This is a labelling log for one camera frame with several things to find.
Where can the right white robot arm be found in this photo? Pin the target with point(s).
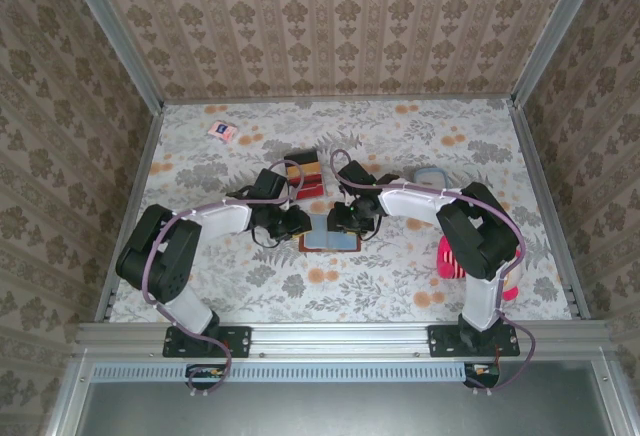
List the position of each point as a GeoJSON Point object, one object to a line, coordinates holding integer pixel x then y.
{"type": "Point", "coordinates": [415, 203]}

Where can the grey metal sheet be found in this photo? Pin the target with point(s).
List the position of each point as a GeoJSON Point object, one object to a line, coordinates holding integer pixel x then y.
{"type": "Point", "coordinates": [325, 411]}

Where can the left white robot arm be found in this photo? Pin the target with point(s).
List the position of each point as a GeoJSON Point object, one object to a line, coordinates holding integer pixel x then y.
{"type": "Point", "coordinates": [225, 218]}

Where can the small pink packet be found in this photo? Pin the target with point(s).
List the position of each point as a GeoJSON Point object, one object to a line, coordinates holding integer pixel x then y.
{"type": "Point", "coordinates": [222, 131]}

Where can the red VIP card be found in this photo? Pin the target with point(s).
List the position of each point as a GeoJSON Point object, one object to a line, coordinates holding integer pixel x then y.
{"type": "Point", "coordinates": [312, 191]}

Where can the aluminium frame post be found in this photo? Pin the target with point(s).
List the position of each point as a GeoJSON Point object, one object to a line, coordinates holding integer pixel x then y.
{"type": "Point", "coordinates": [115, 36]}
{"type": "Point", "coordinates": [560, 31]}

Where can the red book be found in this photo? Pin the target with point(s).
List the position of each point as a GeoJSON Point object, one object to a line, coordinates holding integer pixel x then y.
{"type": "Point", "coordinates": [325, 241]}

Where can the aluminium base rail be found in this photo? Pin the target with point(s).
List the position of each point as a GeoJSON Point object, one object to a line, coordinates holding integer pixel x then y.
{"type": "Point", "coordinates": [340, 338]}

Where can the gold card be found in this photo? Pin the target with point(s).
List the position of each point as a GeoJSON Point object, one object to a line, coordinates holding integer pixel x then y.
{"type": "Point", "coordinates": [312, 176]}

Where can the black card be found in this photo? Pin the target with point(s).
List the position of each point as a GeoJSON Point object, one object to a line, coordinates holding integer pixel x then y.
{"type": "Point", "coordinates": [307, 158]}

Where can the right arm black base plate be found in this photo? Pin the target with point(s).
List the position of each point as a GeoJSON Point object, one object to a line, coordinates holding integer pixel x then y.
{"type": "Point", "coordinates": [442, 341]}

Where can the aluminium side rail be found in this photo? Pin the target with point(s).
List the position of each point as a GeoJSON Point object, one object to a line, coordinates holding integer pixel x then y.
{"type": "Point", "coordinates": [131, 211]}
{"type": "Point", "coordinates": [547, 206]}

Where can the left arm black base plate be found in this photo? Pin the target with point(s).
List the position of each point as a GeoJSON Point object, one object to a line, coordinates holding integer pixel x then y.
{"type": "Point", "coordinates": [235, 341]}

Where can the floral table cover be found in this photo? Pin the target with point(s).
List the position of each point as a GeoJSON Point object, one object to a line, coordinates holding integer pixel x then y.
{"type": "Point", "coordinates": [350, 281]}

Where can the pink striped plush toy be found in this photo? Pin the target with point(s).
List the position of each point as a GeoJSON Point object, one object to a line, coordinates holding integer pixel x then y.
{"type": "Point", "coordinates": [447, 261]}

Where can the light blue container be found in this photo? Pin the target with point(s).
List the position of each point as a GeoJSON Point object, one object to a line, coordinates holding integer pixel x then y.
{"type": "Point", "coordinates": [430, 176]}

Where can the red jewellery box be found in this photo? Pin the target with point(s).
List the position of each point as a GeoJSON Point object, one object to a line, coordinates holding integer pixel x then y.
{"type": "Point", "coordinates": [286, 191]}

